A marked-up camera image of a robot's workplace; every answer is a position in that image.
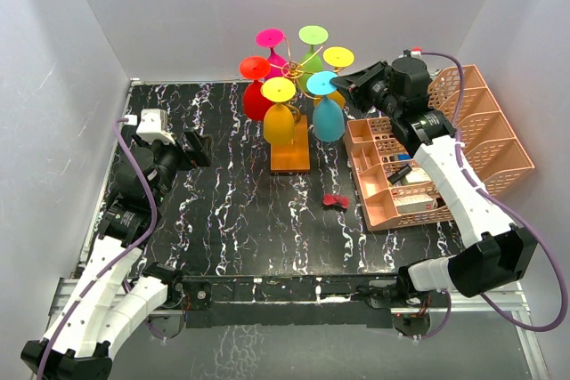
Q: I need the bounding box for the yellow-base amber wine glass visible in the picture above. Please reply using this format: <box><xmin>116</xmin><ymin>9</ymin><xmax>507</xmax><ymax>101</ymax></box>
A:
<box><xmin>323</xmin><ymin>46</ymin><xmax>354</xmax><ymax>109</ymax></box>

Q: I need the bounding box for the gold wire wine glass rack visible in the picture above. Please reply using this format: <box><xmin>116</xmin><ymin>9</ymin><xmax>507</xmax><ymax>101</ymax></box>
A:
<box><xmin>262</xmin><ymin>42</ymin><xmax>325</xmax><ymax>174</ymax></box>

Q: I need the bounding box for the white staples box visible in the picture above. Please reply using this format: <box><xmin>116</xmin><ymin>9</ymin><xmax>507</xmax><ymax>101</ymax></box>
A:
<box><xmin>394</xmin><ymin>194</ymin><xmax>437</xmax><ymax>215</ymax></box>

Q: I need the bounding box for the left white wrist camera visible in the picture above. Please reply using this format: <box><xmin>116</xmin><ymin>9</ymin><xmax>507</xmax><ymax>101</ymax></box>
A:
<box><xmin>136</xmin><ymin>109</ymin><xmax>175</xmax><ymax>145</ymax></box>

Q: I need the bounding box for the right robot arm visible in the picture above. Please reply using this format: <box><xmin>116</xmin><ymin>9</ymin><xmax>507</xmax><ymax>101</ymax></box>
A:
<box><xmin>330</xmin><ymin>56</ymin><xmax>537</xmax><ymax>306</ymax></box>

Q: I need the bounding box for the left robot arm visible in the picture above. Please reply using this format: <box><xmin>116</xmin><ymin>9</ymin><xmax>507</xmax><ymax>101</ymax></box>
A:
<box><xmin>20</xmin><ymin>130</ymin><xmax>213</xmax><ymax>379</ymax></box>

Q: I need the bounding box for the red bow hair clip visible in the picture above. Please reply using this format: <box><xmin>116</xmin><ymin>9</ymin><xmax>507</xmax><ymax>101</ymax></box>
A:
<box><xmin>322</xmin><ymin>194</ymin><xmax>349</xmax><ymax>210</ymax></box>

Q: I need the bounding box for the green wine glass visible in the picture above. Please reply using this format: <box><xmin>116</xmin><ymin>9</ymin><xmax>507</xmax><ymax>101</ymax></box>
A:
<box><xmin>298</xmin><ymin>25</ymin><xmax>329</xmax><ymax>89</ymax></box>

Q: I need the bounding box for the yellow-base orange wine glass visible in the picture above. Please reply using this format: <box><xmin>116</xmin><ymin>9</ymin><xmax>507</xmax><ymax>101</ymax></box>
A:
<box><xmin>261</xmin><ymin>77</ymin><xmax>296</xmax><ymax>145</ymax></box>

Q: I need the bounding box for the blue wine glass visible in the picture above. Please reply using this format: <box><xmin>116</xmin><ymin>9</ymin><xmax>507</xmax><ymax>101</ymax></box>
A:
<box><xmin>306</xmin><ymin>71</ymin><xmax>345</xmax><ymax>142</ymax></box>

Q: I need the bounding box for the black yellow highlighter marker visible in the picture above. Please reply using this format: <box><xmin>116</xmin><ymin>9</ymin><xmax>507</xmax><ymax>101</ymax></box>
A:
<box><xmin>387</xmin><ymin>165</ymin><xmax>412</xmax><ymax>185</ymax></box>

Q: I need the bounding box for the red wine glass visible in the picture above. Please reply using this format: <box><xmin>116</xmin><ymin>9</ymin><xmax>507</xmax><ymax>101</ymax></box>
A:
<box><xmin>239</xmin><ymin>56</ymin><xmax>273</xmax><ymax>121</ymax></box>

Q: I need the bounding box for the pink file rack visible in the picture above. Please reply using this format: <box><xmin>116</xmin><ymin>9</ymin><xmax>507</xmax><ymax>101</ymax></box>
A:
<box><xmin>429</xmin><ymin>65</ymin><xmax>534</xmax><ymax>198</ymax></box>

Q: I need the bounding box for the pink desk organizer tray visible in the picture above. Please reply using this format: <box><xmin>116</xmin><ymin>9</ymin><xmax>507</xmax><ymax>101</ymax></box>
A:
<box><xmin>344</xmin><ymin>117</ymin><xmax>452</xmax><ymax>231</ymax></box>

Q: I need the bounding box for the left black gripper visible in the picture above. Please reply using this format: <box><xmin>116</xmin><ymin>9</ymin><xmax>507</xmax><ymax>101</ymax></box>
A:
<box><xmin>134</xmin><ymin>128</ymin><xmax>211</xmax><ymax>206</ymax></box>

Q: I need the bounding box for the pink wine glass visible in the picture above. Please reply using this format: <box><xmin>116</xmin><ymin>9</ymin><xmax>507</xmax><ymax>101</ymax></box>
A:
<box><xmin>256</xmin><ymin>28</ymin><xmax>288</xmax><ymax>81</ymax></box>

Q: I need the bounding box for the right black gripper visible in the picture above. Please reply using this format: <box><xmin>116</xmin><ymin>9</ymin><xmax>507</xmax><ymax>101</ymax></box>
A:
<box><xmin>331</xmin><ymin>61</ymin><xmax>403</xmax><ymax>119</ymax></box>

